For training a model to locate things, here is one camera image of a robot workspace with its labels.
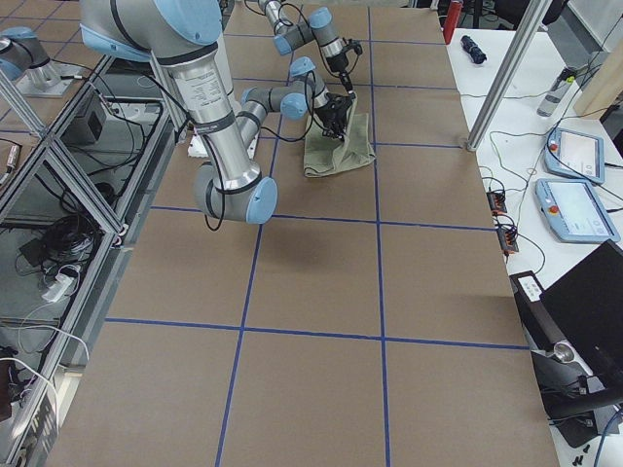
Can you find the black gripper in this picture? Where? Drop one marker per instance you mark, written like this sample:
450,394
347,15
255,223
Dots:
340,64
332,110

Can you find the green long-sleeve shirt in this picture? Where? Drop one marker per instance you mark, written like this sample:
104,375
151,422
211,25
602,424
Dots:
325,156

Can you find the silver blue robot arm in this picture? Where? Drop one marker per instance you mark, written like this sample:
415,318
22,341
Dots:
318,27
182,36

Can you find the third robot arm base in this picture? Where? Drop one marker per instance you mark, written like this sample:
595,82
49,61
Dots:
25,61

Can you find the red cylinder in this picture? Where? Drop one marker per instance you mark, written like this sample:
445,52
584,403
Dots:
451,20

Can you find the clear water bottle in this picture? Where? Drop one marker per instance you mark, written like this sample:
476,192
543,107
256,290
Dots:
558,90

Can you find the far blue teach pendant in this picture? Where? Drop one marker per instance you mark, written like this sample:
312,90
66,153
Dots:
573,154

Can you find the blue teach pendant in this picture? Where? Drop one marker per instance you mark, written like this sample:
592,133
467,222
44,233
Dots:
573,154
574,212

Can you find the near blue teach pendant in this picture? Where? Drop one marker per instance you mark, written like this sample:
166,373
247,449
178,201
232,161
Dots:
574,212

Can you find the black laptop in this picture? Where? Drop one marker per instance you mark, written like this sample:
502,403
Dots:
575,332

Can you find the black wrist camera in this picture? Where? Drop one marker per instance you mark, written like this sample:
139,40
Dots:
353,45

